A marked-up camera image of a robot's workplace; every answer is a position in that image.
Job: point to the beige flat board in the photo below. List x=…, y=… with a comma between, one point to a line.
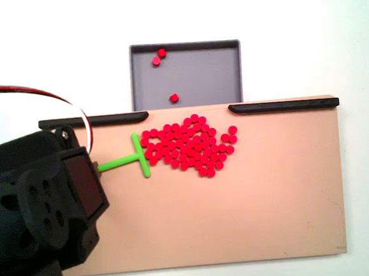
x=241, y=204

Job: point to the red cylindrical granule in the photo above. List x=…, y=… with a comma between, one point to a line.
x=174, y=98
x=161, y=52
x=156, y=61

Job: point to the black edge rail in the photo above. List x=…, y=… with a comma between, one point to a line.
x=281, y=106
x=112, y=119

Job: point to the green T-shaped pusher tool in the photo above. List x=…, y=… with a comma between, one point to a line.
x=119, y=162

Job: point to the grey tray container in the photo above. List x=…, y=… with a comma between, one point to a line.
x=205, y=75

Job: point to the pile of red granules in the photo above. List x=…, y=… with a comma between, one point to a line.
x=188, y=144

